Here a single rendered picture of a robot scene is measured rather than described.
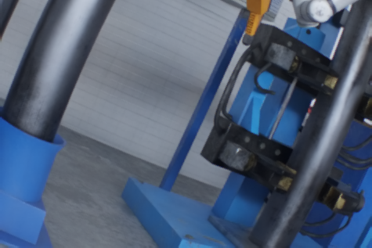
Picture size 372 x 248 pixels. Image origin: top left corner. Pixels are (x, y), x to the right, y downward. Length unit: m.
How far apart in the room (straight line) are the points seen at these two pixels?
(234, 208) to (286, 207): 0.49
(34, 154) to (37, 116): 0.12
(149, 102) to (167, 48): 0.40
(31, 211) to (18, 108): 0.33
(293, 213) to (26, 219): 1.32
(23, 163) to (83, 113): 2.63
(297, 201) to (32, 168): 1.32
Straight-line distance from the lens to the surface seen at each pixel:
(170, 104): 4.61
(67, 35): 1.82
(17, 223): 1.93
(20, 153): 1.85
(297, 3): 2.28
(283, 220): 2.75
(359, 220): 4.25
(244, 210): 3.20
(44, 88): 1.83
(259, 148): 2.86
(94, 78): 4.43
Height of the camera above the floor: 0.75
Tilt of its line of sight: 3 degrees down
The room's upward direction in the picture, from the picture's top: 25 degrees clockwise
